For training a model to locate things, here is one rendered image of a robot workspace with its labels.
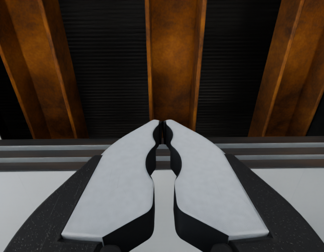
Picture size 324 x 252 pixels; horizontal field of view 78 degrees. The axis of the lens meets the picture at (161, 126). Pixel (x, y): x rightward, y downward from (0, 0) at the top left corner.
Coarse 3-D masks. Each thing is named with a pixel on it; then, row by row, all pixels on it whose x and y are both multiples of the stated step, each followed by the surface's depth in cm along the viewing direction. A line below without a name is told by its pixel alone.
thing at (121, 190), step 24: (120, 144) 10; (144, 144) 10; (96, 168) 8; (120, 168) 8; (144, 168) 8; (96, 192) 7; (120, 192) 7; (144, 192) 7; (72, 216) 7; (96, 216) 7; (120, 216) 7; (144, 216) 7; (96, 240) 6; (120, 240) 6; (144, 240) 7
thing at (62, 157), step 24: (0, 144) 24; (24, 144) 24; (48, 144) 24; (72, 144) 24; (96, 144) 24; (216, 144) 24; (240, 144) 24; (264, 144) 24; (288, 144) 24; (312, 144) 24; (0, 168) 23; (24, 168) 23; (48, 168) 23; (72, 168) 23; (168, 168) 23
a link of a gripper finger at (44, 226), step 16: (96, 160) 9; (80, 176) 8; (64, 192) 7; (80, 192) 7; (48, 208) 7; (64, 208) 7; (32, 224) 6; (48, 224) 6; (64, 224) 6; (16, 240) 6; (32, 240) 6; (48, 240) 6; (64, 240) 6; (80, 240) 6
